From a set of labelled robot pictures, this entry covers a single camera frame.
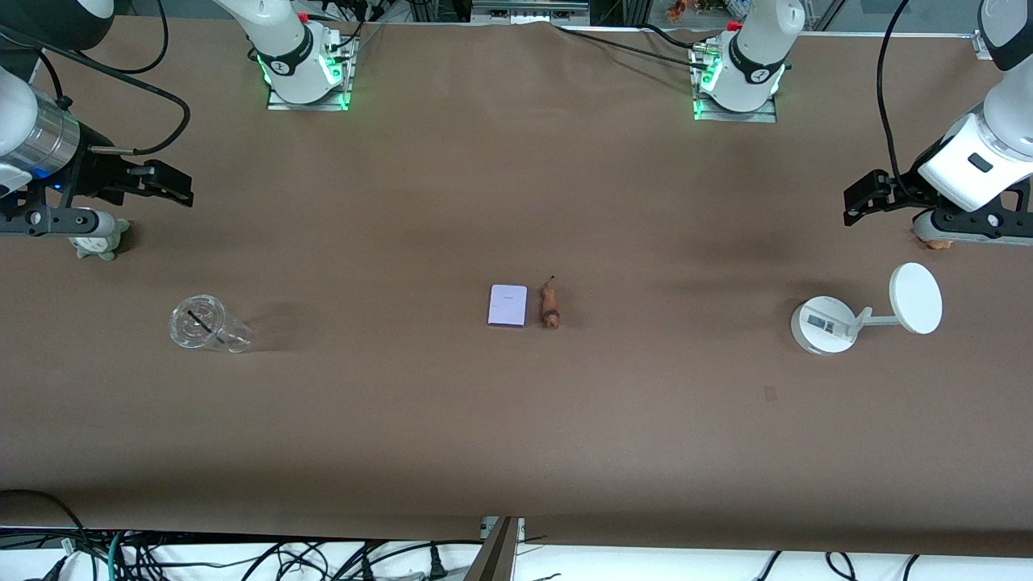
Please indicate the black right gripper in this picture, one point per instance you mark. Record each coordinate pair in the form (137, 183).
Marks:
(95, 173)

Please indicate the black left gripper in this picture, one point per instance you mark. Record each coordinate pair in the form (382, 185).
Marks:
(901, 192)

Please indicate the brown lion statue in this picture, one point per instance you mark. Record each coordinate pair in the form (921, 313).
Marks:
(550, 305)

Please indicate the small lavender box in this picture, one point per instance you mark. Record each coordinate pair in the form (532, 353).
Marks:
(508, 305)

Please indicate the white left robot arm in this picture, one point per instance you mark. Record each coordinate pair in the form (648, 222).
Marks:
(754, 56)

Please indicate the small orange object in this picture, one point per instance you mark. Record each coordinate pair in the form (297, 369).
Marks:
(936, 242)

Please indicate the grey-green Totoro plush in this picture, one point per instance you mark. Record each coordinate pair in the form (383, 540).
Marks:
(106, 246)

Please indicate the white desk stand with disc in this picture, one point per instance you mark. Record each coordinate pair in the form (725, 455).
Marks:
(823, 327)

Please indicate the clear plastic cup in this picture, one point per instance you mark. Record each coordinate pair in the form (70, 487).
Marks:
(206, 325)

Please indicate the small orange background toy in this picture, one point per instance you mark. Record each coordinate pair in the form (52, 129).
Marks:
(676, 10)

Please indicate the black power plug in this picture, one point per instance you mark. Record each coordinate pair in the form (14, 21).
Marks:
(436, 566)

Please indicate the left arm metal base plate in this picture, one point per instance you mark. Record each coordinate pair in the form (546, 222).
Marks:
(767, 117)

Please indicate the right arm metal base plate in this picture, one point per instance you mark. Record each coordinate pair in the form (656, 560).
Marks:
(278, 103)

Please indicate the aluminium frame profile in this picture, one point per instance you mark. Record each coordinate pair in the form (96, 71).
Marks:
(529, 10)

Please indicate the metal table post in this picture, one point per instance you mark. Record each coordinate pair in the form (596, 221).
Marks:
(496, 557)

